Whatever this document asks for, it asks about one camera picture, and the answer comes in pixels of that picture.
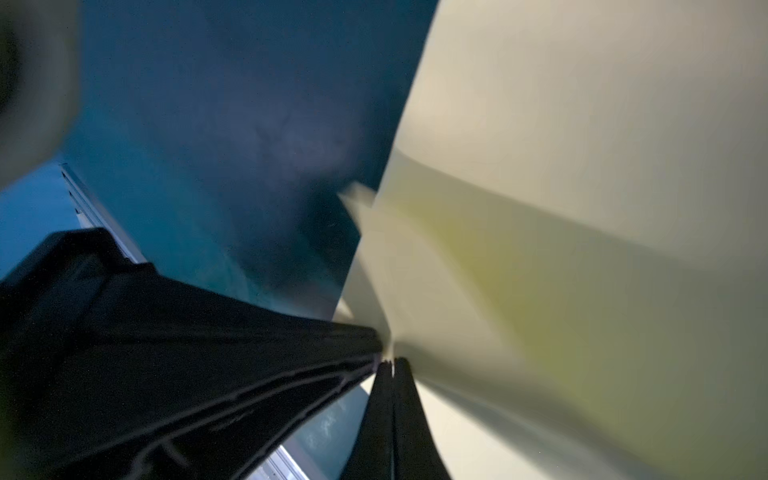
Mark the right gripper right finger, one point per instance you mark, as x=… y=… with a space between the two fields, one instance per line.
x=415 y=453

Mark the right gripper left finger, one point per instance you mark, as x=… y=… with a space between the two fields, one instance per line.
x=371 y=457

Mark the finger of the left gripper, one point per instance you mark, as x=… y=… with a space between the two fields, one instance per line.
x=110 y=370

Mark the yellow square paper sheet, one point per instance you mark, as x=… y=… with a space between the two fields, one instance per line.
x=569 y=244

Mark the front aluminium rail bed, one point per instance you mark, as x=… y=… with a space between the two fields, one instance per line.
x=289 y=461

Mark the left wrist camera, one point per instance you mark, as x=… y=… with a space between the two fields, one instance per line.
x=40 y=82

